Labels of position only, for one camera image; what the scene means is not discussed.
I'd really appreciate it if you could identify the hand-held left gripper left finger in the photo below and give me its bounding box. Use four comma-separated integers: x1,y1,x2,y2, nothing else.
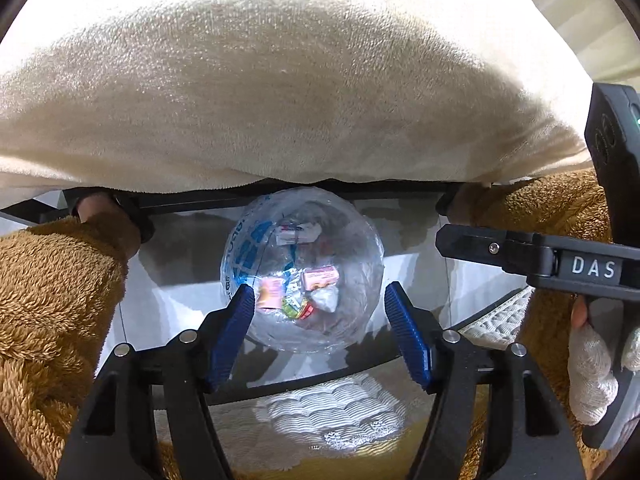
55,284,257,480

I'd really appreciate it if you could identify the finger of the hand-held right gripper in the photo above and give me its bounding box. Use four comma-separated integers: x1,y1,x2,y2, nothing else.
435,224,558,277

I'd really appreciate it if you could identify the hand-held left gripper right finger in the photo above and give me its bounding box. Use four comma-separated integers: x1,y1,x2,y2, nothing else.
384,281,586,480

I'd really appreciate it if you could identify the pink cookie packet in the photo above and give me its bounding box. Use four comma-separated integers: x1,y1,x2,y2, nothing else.
257,276,287,311

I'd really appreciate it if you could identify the red snack packet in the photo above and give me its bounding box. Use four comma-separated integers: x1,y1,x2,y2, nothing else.
281,295,317,322

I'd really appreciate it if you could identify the small white tissue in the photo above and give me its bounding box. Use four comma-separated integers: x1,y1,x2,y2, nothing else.
312,287,341,314

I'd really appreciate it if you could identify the clear plastic bin bag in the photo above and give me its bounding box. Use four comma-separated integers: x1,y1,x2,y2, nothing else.
220,186,386,355

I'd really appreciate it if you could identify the pink rectangular packet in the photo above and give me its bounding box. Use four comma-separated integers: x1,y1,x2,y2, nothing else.
301,267,341,291

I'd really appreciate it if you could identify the white wrapper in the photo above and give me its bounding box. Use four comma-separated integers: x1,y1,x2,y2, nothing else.
272,222,323,247

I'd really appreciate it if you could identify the person's right hand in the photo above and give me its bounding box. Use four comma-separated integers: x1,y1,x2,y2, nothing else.
567,297,640,426

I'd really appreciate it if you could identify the white quilted cushion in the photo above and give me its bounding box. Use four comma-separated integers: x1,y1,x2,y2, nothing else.
457,285,536,356
252,375,408,453

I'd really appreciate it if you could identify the cream fleece blanket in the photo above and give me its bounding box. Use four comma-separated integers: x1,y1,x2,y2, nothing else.
0,0,601,209

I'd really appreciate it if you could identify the black bed frame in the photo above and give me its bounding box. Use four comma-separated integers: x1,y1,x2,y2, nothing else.
62,179,461,223

